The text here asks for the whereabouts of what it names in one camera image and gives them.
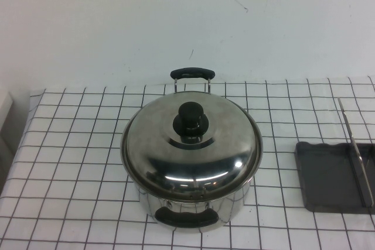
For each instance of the lid rack dark tray base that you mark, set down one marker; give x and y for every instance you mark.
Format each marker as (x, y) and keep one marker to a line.
(322, 174)

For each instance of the stainless steel lid black knob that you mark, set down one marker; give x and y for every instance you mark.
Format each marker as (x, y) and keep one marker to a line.
(152, 150)

